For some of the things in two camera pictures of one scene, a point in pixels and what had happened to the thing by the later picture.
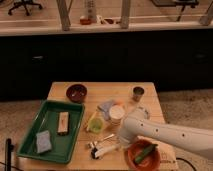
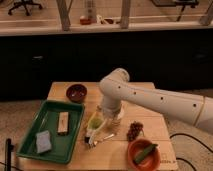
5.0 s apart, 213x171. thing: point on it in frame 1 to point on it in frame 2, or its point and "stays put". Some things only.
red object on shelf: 85,21 stays put
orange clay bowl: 151,162 stays put
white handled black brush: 95,151 to 88,139
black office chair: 25,4 stays put
